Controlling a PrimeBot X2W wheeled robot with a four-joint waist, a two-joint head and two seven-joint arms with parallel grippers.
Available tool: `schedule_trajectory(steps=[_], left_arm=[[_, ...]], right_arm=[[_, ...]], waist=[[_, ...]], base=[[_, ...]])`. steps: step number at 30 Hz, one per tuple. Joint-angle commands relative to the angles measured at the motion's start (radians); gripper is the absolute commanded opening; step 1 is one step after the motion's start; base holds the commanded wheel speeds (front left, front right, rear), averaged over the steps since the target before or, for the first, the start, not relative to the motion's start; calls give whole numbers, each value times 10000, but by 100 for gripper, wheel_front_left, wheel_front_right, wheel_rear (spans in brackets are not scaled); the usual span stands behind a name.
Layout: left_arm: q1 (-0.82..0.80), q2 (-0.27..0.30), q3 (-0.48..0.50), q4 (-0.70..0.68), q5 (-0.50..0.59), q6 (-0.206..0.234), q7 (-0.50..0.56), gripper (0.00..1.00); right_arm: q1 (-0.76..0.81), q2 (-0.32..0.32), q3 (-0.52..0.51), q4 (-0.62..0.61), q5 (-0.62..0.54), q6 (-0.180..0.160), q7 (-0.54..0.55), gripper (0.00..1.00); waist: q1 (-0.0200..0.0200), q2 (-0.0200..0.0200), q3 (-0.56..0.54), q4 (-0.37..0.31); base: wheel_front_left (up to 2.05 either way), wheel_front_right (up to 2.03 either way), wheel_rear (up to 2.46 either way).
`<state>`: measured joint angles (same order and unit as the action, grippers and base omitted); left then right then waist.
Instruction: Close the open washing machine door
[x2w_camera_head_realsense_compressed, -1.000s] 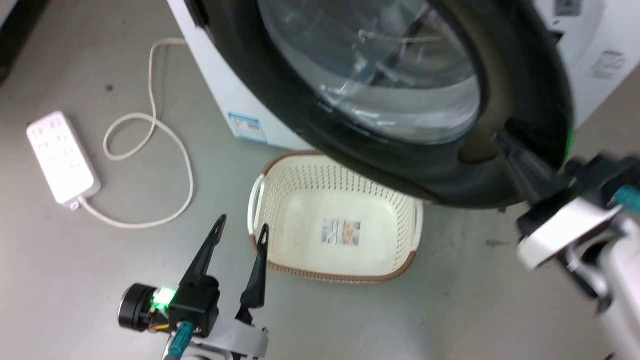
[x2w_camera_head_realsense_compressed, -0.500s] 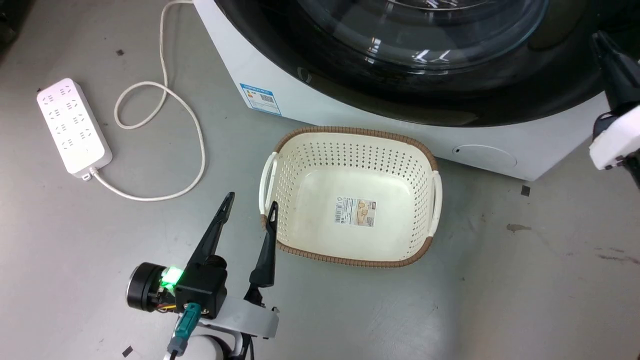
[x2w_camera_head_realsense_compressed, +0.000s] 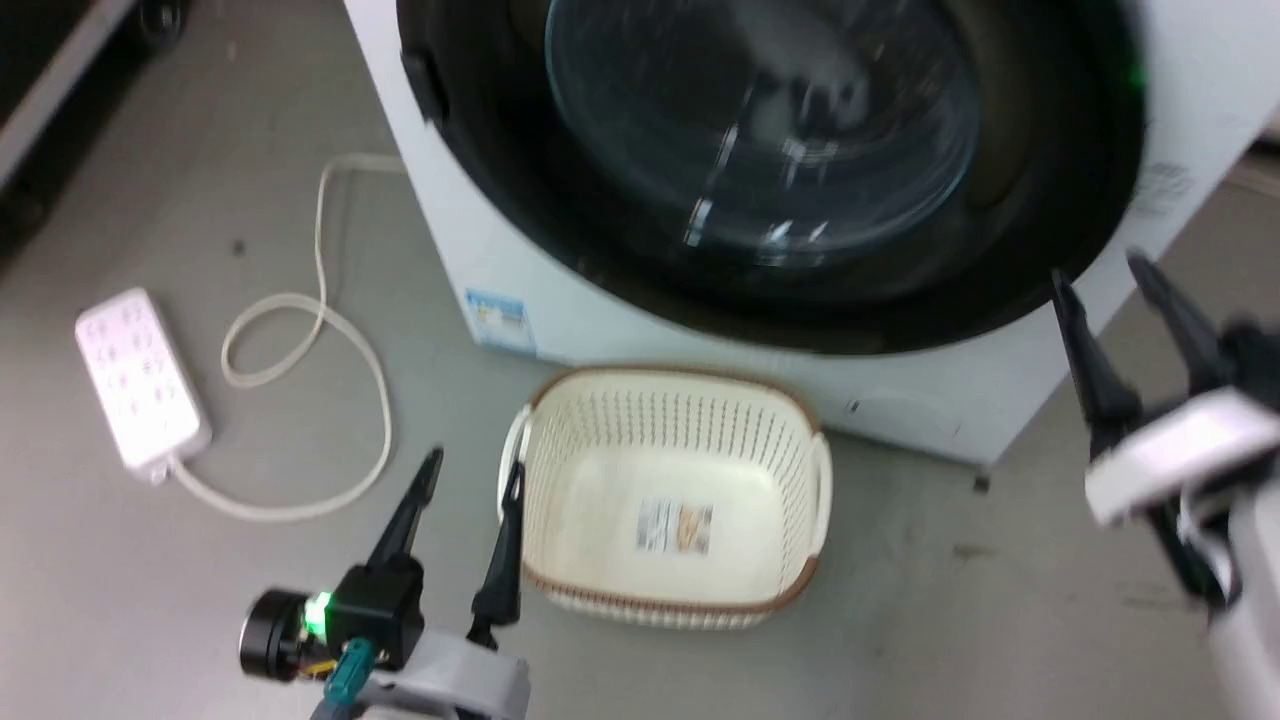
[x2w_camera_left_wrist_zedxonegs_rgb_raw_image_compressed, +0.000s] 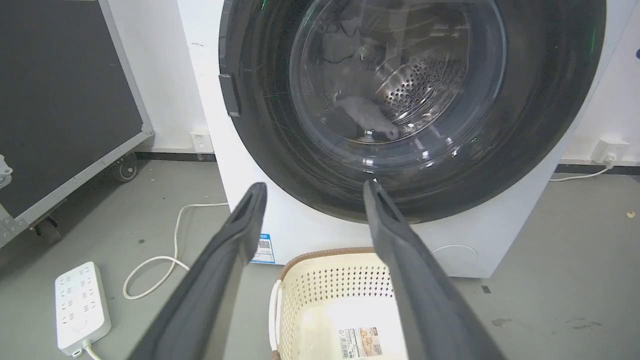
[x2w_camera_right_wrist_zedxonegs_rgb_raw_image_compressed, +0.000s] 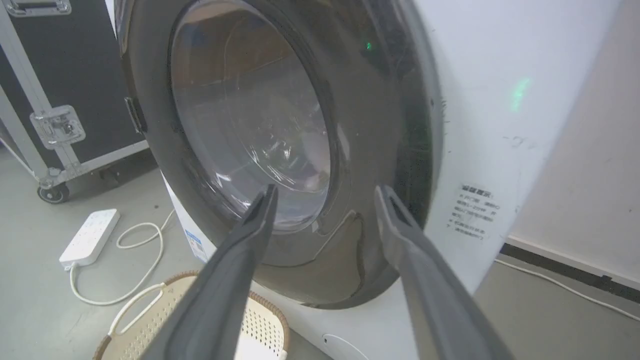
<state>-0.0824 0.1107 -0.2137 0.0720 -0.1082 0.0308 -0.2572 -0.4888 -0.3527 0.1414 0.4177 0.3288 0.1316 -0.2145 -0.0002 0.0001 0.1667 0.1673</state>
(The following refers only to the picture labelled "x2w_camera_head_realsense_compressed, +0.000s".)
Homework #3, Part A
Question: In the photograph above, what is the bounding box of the blue energy label sticker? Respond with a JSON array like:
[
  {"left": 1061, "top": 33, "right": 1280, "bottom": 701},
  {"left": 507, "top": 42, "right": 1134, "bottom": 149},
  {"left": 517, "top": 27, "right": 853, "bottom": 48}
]
[{"left": 464, "top": 288, "right": 537, "bottom": 355}]

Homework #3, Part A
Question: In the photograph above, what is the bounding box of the white front-load washing machine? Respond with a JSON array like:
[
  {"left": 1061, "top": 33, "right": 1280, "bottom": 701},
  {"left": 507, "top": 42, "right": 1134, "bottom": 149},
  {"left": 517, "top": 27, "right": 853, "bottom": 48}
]
[{"left": 343, "top": 0, "right": 1280, "bottom": 473}]

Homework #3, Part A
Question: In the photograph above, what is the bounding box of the paper label in basket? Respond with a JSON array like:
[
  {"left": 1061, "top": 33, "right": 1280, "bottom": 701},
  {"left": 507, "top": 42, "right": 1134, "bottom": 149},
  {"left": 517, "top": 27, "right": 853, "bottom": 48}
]
[{"left": 636, "top": 498, "right": 715, "bottom": 556}]

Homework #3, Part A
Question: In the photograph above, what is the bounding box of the black round washer door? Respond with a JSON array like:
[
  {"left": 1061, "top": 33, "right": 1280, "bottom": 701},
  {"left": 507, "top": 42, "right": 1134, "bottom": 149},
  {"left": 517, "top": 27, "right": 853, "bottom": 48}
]
[{"left": 395, "top": 0, "right": 1148, "bottom": 357}]

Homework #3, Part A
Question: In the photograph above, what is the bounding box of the white power cable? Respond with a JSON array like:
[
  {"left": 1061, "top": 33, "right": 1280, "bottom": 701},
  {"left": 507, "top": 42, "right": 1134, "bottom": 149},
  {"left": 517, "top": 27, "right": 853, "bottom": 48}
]
[{"left": 168, "top": 153, "right": 409, "bottom": 524}]

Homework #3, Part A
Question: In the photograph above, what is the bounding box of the black caster wheel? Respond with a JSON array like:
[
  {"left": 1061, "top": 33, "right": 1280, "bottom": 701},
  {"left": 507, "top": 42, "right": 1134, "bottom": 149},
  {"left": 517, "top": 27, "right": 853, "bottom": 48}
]
[{"left": 138, "top": 0, "right": 189, "bottom": 49}]

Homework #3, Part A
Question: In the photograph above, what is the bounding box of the white power strip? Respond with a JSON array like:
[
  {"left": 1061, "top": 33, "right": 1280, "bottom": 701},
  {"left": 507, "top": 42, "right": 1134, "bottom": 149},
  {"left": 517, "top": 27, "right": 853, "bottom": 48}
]
[{"left": 74, "top": 288, "right": 213, "bottom": 483}]

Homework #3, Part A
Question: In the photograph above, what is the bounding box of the dark furniture with grey edge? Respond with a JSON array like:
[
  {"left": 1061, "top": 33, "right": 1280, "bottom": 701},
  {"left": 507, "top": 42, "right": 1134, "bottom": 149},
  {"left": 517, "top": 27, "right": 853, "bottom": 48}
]
[{"left": 0, "top": 0, "right": 191, "bottom": 263}]

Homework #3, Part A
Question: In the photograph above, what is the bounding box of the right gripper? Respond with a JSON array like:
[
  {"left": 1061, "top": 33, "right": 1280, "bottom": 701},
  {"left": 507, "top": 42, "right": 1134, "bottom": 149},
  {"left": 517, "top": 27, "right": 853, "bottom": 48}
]
[{"left": 1049, "top": 250, "right": 1280, "bottom": 529}]

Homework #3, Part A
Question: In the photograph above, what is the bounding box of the grey text sticker on washer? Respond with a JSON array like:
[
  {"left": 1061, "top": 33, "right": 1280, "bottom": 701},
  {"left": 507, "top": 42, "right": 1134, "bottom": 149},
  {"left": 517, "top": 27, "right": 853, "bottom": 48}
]
[{"left": 1136, "top": 160, "right": 1199, "bottom": 219}]

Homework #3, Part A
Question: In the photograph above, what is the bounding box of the cream plastic laundry basket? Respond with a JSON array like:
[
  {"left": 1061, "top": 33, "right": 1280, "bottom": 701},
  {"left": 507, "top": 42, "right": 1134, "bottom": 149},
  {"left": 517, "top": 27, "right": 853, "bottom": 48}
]
[{"left": 497, "top": 365, "right": 834, "bottom": 631}]

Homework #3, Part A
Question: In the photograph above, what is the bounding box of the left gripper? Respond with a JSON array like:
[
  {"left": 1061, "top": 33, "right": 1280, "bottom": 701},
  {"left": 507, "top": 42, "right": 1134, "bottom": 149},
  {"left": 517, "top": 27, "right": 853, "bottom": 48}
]
[{"left": 318, "top": 446, "right": 533, "bottom": 720}]

